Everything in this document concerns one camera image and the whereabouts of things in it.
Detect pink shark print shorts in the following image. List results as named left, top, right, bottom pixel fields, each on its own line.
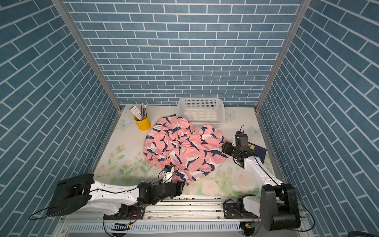
left=143, top=116, right=229, bottom=184

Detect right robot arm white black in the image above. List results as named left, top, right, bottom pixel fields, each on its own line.
left=222, top=131, right=301, bottom=231

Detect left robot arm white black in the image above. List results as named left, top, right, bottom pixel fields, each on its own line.
left=46, top=174, right=185, bottom=218

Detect dark blue booklet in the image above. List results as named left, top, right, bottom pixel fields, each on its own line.
left=249, top=142, right=267, bottom=163

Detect white plastic mesh basket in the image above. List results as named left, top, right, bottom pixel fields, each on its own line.
left=176, top=98, right=226, bottom=127

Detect floral table mat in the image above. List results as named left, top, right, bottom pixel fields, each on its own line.
left=93, top=107, right=267, bottom=197

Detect yellow pen cup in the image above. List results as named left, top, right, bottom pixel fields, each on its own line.
left=134, top=114, right=152, bottom=131

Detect white paper card in cup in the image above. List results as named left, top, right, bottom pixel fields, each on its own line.
left=129, top=105, right=142, bottom=120

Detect pens in cup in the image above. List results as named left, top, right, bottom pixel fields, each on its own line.
left=141, top=104, right=147, bottom=120

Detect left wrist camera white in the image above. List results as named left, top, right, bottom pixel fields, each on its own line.
left=158, top=166, right=175, bottom=183

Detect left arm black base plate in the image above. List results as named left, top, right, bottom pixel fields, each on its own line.
left=103, top=204, right=147, bottom=221

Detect white slotted cable duct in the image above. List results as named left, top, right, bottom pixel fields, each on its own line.
left=67, top=221, right=241, bottom=234

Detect aluminium mounting rail frame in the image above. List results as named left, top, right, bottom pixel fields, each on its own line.
left=53, top=197, right=313, bottom=237

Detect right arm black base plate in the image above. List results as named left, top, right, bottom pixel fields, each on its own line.
left=222, top=198, right=259, bottom=219

